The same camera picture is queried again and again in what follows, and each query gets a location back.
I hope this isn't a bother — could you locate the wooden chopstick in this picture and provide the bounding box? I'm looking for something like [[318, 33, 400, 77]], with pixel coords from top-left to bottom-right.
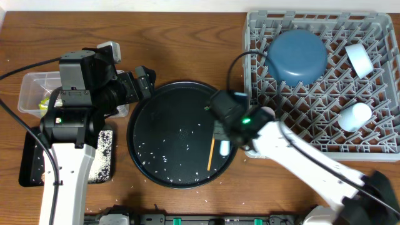
[[207, 135, 215, 171]]

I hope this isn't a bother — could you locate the light blue plastic knife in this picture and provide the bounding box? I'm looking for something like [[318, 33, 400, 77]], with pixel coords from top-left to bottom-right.
[[219, 140, 231, 157]]

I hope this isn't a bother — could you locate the black rectangular tray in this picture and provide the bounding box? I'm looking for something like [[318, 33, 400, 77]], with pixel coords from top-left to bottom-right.
[[18, 126, 115, 187]]

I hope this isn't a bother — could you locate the grey dishwasher rack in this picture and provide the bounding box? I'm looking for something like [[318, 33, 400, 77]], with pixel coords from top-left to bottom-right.
[[242, 11, 399, 162]]

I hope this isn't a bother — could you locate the light blue bowl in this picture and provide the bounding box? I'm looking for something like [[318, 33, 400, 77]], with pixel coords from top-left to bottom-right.
[[345, 44, 373, 79]]

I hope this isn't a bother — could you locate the pink plastic cup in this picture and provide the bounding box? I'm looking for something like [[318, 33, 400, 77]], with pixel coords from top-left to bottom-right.
[[261, 106, 276, 119]]

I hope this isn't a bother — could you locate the dark blue round plate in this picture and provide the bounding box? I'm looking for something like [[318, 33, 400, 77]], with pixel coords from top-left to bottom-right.
[[264, 29, 328, 87]]

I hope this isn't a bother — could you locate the light blue plastic cup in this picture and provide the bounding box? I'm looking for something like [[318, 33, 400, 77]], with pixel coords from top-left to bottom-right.
[[337, 102, 373, 132]]

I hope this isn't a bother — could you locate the black rail with green clips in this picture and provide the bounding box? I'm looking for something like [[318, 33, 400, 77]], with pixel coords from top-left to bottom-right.
[[83, 214, 296, 225]]

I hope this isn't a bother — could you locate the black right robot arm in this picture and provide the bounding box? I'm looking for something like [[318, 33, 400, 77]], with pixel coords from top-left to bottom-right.
[[208, 91, 399, 224]]

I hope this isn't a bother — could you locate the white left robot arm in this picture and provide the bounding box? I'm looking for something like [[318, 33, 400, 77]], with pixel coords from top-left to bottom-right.
[[39, 41, 156, 224]]

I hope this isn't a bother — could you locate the white rice pile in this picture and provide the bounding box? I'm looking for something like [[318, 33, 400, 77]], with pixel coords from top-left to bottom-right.
[[88, 130, 113, 184]]

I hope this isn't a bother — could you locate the black round tray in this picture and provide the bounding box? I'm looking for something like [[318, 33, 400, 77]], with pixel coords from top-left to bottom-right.
[[127, 81, 237, 189]]

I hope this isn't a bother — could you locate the clear plastic bin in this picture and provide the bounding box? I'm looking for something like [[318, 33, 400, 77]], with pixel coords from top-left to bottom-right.
[[17, 70, 131, 119]]

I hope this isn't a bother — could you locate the yellow green wrapper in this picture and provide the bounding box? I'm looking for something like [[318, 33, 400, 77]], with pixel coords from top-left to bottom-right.
[[38, 97, 49, 110]]

